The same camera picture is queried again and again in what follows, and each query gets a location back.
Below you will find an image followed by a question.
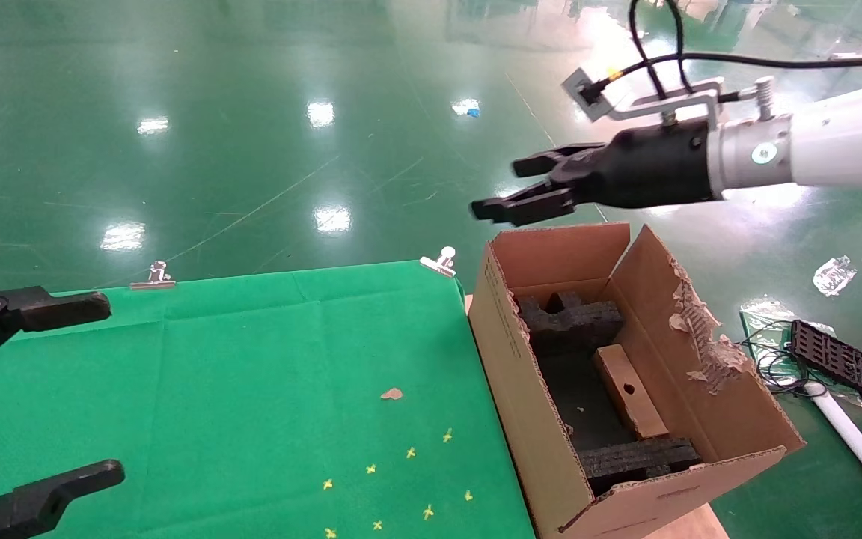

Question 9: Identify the white pipe frame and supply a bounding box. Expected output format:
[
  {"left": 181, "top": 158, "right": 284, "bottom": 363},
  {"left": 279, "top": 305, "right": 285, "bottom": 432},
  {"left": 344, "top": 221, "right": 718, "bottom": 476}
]
[{"left": 805, "top": 382, "right": 862, "bottom": 521}]

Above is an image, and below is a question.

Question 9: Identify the black plastic grid tray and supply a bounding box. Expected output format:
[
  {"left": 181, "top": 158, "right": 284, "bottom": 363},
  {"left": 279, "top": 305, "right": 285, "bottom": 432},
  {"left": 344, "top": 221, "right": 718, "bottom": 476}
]
[{"left": 789, "top": 320, "right": 862, "bottom": 407}]

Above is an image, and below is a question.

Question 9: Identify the crumpled clear plastic wrapper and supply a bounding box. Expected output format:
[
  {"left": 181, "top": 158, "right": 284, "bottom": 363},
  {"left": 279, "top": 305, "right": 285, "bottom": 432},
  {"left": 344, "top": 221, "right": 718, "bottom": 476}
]
[{"left": 813, "top": 255, "right": 857, "bottom": 296}]

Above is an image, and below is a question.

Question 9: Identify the thin black wire bundle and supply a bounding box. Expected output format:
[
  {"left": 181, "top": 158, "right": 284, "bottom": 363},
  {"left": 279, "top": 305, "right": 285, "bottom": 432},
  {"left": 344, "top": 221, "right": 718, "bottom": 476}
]
[{"left": 738, "top": 318, "right": 828, "bottom": 396}]

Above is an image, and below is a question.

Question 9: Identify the clear plastic bag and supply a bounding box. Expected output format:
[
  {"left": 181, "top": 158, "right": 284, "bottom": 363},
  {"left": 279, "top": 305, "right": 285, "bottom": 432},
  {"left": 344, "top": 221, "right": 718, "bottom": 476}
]
[{"left": 739, "top": 298, "right": 800, "bottom": 345}]

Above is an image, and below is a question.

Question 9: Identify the ribbed black foam block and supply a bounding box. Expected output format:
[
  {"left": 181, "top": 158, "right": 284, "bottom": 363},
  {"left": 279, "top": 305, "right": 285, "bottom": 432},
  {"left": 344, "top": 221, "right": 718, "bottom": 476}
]
[{"left": 579, "top": 436, "right": 701, "bottom": 496}]

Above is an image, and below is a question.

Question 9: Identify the small brown cardboard box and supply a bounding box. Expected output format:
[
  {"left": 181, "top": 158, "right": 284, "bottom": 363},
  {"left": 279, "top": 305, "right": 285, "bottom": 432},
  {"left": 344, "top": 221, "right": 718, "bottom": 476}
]
[{"left": 593, "top": 344, "right": 670, "bottom": 441}]

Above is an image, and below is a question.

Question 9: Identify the notched black foam block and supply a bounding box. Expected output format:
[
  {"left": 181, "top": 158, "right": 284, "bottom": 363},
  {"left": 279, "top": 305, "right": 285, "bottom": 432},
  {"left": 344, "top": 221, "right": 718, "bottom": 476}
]
[{"left": 517, "top": 290, "right": 624, "bottom": 356}]

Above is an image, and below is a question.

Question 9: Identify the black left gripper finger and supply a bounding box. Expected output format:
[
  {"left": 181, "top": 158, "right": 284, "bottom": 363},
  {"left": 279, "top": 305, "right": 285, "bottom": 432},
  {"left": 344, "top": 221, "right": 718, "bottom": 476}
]
[
  {"left": 0, "top": 460, "right": 126, "bottom": 539},
  {"left": 0, "top": 283, "right": 112, "bottom": 384}
]

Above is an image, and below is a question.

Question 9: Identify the green table cloth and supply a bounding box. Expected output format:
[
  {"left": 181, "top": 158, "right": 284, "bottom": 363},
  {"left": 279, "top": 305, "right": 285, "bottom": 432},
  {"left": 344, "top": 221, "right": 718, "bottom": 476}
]
[{"left": 0, "top": 260, "right": 537, "bottom": 539}]

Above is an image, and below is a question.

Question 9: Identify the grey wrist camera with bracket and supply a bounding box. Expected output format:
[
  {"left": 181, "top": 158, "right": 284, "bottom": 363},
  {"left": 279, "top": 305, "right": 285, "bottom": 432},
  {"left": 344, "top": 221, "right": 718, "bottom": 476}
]
[{"left": 561, "top": 67, "right": 776, "bottom": 124}]

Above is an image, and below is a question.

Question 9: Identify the large open cardboard carton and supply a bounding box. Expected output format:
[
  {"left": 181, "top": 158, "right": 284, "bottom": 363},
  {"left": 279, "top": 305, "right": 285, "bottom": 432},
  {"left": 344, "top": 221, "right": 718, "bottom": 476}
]
[{"left": 468, "top": 221, "right": 806, "bottom": 539}]

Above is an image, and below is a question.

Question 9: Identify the black foam base sheet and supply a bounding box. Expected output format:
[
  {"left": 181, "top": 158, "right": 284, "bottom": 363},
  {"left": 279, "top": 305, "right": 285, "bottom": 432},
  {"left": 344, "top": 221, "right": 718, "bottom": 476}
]
[{"left": 534, "top": 348, "right": 638, "bottom": 451}]

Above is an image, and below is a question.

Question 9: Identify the metal binder clip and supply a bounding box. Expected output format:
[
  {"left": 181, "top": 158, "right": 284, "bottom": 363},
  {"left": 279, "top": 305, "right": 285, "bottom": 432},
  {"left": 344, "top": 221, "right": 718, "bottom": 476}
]
[
  {"left": 419, "top": 247, "right": 456, "bottom": 278},
  {"left": 129, "top": 261, "right": 176, "bottom": 290}
]

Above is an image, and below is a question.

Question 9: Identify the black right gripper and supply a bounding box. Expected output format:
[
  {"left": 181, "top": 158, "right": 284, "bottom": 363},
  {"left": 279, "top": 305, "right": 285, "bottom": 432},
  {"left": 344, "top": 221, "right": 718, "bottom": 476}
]
[{"left": 471, "top": 120, "right": 724, "bottom": 228}]

